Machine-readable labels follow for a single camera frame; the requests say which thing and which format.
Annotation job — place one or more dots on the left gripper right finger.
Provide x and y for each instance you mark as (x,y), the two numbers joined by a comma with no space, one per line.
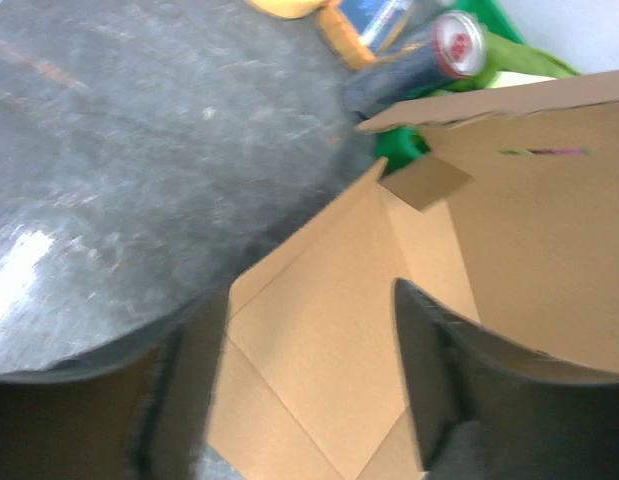
(484,407)

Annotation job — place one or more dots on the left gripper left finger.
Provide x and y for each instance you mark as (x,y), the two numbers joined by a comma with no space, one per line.
(133,408)

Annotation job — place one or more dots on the cardboard box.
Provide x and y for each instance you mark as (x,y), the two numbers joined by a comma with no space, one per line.
(511,221)

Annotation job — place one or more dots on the green plastic tray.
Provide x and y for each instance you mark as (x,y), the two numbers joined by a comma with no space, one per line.
(403,145)

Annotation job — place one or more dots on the leafy green vegetable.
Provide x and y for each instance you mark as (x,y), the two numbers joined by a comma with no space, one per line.
(503,55)

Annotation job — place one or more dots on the red and blue drink can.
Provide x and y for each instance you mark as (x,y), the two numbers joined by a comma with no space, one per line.
(451,47)

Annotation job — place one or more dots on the yellow tape roll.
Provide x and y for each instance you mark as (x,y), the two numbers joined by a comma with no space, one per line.
(288,9)

